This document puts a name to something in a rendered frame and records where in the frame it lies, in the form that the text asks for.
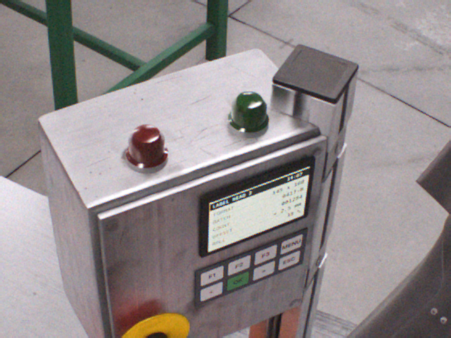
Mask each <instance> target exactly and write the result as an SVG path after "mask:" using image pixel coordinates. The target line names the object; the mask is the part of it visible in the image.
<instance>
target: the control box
mask: <svg viewBox="0 0 451 338"><path fill-rule="evenodd" d="M278 70H279V69H278V68H277V67H276V66H275V64H273V63H272V62H271V61H270V60H269V59H268V58H267V56H266V54H264V53H263V52H262V51H261V50H259V49H252V50H249V51H247V52H240V53H238V54H234V55H231V56H227V57H225V58H222V59H219V60H213V61H209V62H207V63H204V64H200V65H197V66H195V67H191V68H188V69H185V70H182V71H179V72H173V73H170V74H167V75H164V76H160V77H157V78H155V79H152V80H148V81H145V82H142V83H140V84H135V85H132V86H130V87H128V88H124V89H121V90H118V91H115V92H112V93H108V94H106V95H104V96H100V97H96V98H94V99H91V100H88V101H84V102H81V103H80V104H76V105H72V106H69V107H65V108H63V109H58V110H57V111H53V112H51V113H47V114H44V115H42V117H40V118H39V120H38V130H39V143H40V148H41V153H42V157H43V171H44V176H45V181H46V186H47V191H48V204H49V210H50V214H51V219H52V228H53V233H54V238H55V243H56V252H57V257H58V262H59V267H60V272H61V276H62V280H63V285H64V293H65V294H66V296H67V298H68V300H69V302H70V305H71V306H72V309H73V310H74V312H75V313H76V315H77V318H78V319H79V320H80V322H81V325H82V326H83V328H84V330H85V333H86V335H87V337H88V338H145V337H146V336H148V335H150V334H152V333H155V332H164V333H166V335H167V336H168V338H222V337H224V336H228V335H230V334H232V333H235V332H237V331H239V330H242V329H245V328H248V327H249V326H251V325H253V324H256V323H260V322H262V321H264V320H265V319H269V318H271V317H272V316H274V315H278V314H281V313H283V312H285V311H288V310H290V309H292V308H294V307H296V306H299V305H300V304H301V301H302V296H303V291H304V282H305V277H306V272H307V267H308V258H309V253H310V248H311V242H312V233H313V229H314V223H315V218H316V213H317V204H318V198H319V193H320V188H321V178H322V174H323V168H324V163H325V149H326V143H327V138H326V137H325V136H324V135H321V131H320V128H319V127H318V126H316V125H315V124H313V123H312V122H309V114H310V111H308V110H306V109H301V108H296V112H295V113H294V115H293V116H290V115H288V114H285V113H281V112H280V111H277V110H275V109H271V107H270V103H271V79H272V77H273V76H274V75H275V73H276V72H277V71H278ZM245 91H253V92H257V93H259V95H260V96H261V97H262V98H263V100H264V101H265V102H266V103H267V115H268V117H269V126H268V130H267V132H266V133H265V134H263V135H262V136H260V137H258V138H240V137H238V136H236V135H234V134H232V133H231V131H230V129H229V127H228V116H229V113H230V111H231V103H232V101H233V100H234V99H235V98H236V97H237V96H238V95H239V94H240V93H242V92H245ZM143 124H150V125H153V126H155V127H156V128H157V129H158V130H159V131H160V132H162V133H163V134H164V137H165V146H167V149H168V162H167V164H166V167H165V168H164V169H162V170H161V171H158V172H156V173H153V174H140V173H138V172H135V171H132V170H131V169H130V167H129V166H128V165H127V163H126V149H127V148H128V146H129V144H128V138H129V136H130V135H131V133H132V131H133V130H134V129H135V128H136V127H137V126H141V125H143ZM312 156H315V158H316V165H315V171H314V176H313V182H312V191H311V197H310V203H309V208H308V217H306V218H304V219H302V220H299V221H295V222H293V223H291V224H289V225H285V226H284V227H281V228H279V229H276V230H274V231H271V232H269V233H266V234H263V235H261V236H260V237H256V238H253V239H250V240H248V241H244V242H243V243H240V244H238V245H235V246H232V247H230V248H228V249H225V250H222V251H221V252H216V253H213V254H211V255H209V256H207V257H204V258H201V256H200V240H199V231H200V197H201V196H206V195H208V194H210V193H213V192H215V191H218V190H221V189H223V188H227V187H229V186H231V185H234V184H236V183H240V182H242V181H244V180H247V179H250V178H254V177H257V176H260V175H263V174H265V173H268V172H269V171H274V170H276V169H279V168H280V167H284V166H287V165H288V164H291V163H294V162H299V161H301V160H304V159H306V158H309V157H312ZM305 228H308V236H307V241H306V246H305V252H304V262H303V264H300V265H298V266H295V267H293V268H291V269H289V270H286V271H284V272H282V273H280V274H277V275H275V276H272V277H270V278H267V279H264V280H262V281H259V282H257V283H255V284H253V285H250V286H247V287H245V288H243V289H241V290H237V291H234V292H232V293H229V294H228V295H225V296H223V297H221V298H216V299H215V300H212V301H210V302H207V303H205V304H201V305H199V306H197V307H195V306H194V297H195V271H198V270H202V269H203V268H205V267H207V266H211V265H213V264H215V263H217V262H222V261H225V260H227V259H229V258H231V257H234V256H236V255H239V254H242V253H244V252H246V251H250V250H252V249H256V248H258V247H260V246H261V245H265V244H267V243H269V242H272V241H274V240H276V239H279V238H281V237H285V236H287V235H288V234H293V233H296V232H298V231H300V230H301V229H305Z"/></svg>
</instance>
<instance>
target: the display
mask: <svg viewBox="0 0 451 338"><path fill-rule="evenodd" d="M315 165H316V158H315V156H312V157H309V158H306V159H304V160H301V161H299V162H294V163H291V164H288V165H287V166H284V167H280V168H279V169H276V170H274V171H269V172H268V173H265V174H263V175H260V176H257V177H254V178H250V179H247V180H244V181H242V182H240V183H236V184H234V185H231V186H229V187H227V188H223V189H221V190H218V191H215V192H213V193H210V194H208V195H206V196H201V197H200V231H199V240H200V256H201V258H204V257H207V256H209V255H211V254H215V253H216V252H221V251H222V250H225V249H228V248H230V247H232V246H235V245H238V244H240V243H243V242H244V241H248V240H250V239H253V238H256V237H260V236H261V235H263V234H266V233H269V232H271V231H274V230H276V229H279V228H281V227H284V226H285V225H289V224H291V223H293V222H295V221H299V220H302V219H304V218H306V217H308V208H309V203H310V197H311V191H312V182H313V176H314V171H315Z"/></svg>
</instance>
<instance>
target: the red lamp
mask: <svg viewBox="0 0 451 338"><path fill-rule="evenodd" d="M128 144H129V146H128V148H127V149H126V163H127V165H128V166H129V167H130V169H131V170H132V171H135V172H138V173H140V174H153V173H156V172H158V171H161V170H162V169H164V168H165V167H166V164H167V162H168V149H167V146H165V137H164V134H163V133H162V132H160V131H159V130H158V129H157V128H156V127H155V126H153V125H150V124H143V125H141V126H137V127H136V128H135V129H134V130H133V131H132V133H131V135H130V136H129V138H128Z"/></svg>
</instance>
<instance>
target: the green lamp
mask: <svg viewBox="0 0 451 338"><path fill-rule="evenodd" d="M268 126H269V117H268V115H267V103H266V102H265V101H264V100H263V98H262V97H261V96H260V95H259V93H257V92H253V91H245V92H242V93H240V94H239V95H238V96H237V97H236V98H235V99H234V100H233V101H232V103H231V111H230V113H229V116H228V127H229V129H230V131H231V133H232V134H234V135H236V136H238V137H240V138H258V137H260V136H262V135H263V134H265V133H266V132H267V130H268Z"/></svg>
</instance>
